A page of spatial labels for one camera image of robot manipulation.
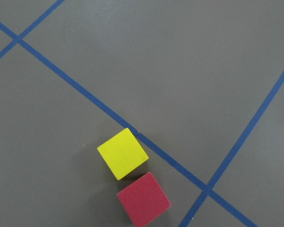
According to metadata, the yellow cube block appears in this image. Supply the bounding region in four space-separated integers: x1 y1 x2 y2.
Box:
97 128 149 180

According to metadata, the red cube block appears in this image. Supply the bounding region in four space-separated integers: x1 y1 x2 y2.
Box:
117 172 171 227

